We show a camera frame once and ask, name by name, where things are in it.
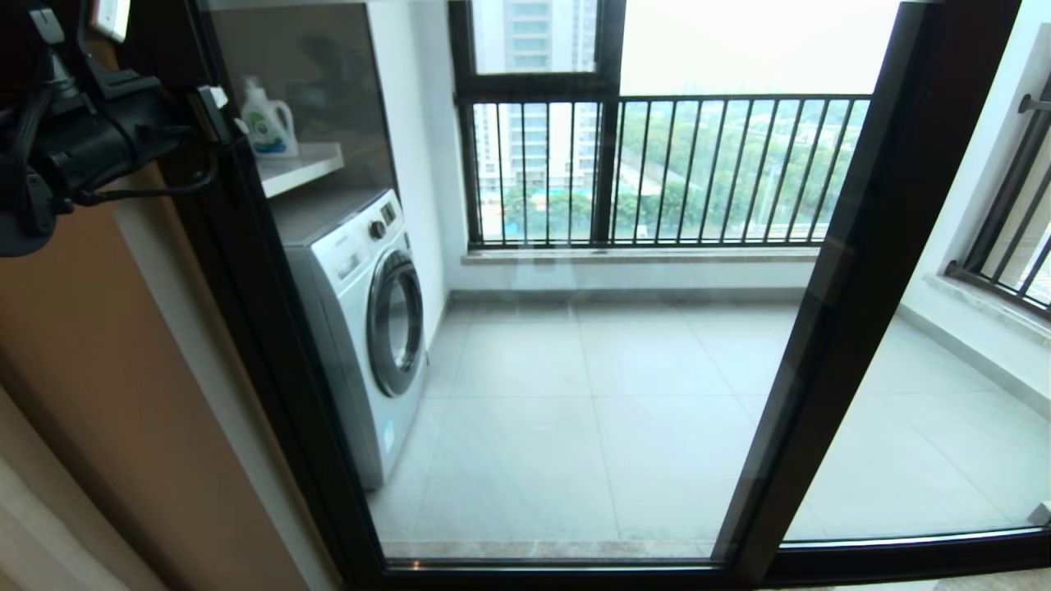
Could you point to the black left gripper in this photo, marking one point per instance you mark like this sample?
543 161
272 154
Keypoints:
107 152

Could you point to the white laundry detergent bottle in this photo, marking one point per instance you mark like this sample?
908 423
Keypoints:
271 130

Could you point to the white front-load washing machine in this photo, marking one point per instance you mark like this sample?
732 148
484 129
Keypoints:
357 345

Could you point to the grey stone window sill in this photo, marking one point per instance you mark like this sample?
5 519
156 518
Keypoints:
985 308
640 256

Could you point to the black framed fixed glass panel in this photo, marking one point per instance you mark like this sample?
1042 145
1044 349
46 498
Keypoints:
944 558

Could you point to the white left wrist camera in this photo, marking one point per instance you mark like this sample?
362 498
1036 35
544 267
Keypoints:
111 16

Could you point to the white wall shelf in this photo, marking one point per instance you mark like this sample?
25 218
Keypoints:
302 168

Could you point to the black window frame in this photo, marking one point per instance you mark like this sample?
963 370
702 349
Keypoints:
534 84

